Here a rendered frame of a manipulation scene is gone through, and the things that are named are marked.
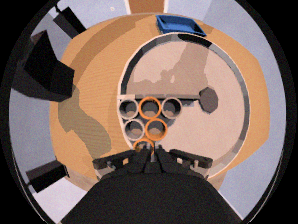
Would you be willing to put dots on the dark blue open crate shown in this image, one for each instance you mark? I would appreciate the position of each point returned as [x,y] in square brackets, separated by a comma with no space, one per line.
[171,23]

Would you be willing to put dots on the bronze bushing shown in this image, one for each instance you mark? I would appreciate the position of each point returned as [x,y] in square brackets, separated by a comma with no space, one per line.
[146,100]
[144,138]
[159,136]

